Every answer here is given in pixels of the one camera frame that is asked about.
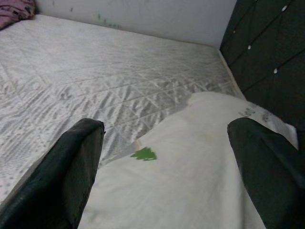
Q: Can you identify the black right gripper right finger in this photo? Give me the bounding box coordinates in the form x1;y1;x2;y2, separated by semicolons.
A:
227;117;305;229

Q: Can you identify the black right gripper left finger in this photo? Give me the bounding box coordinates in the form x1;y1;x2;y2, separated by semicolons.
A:
0;118;105;229

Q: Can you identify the white pillow with green tree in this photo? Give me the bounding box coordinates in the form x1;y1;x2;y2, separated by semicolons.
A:
78;92;300;229

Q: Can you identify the purple cartoon print blanket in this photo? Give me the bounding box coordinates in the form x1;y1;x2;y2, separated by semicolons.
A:
0;0;36;31

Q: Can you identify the white quilted mattress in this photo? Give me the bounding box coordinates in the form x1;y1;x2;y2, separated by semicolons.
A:
0;14;246;206

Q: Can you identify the black tufted headboard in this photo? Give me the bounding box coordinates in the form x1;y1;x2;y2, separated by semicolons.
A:
219;0;305;153

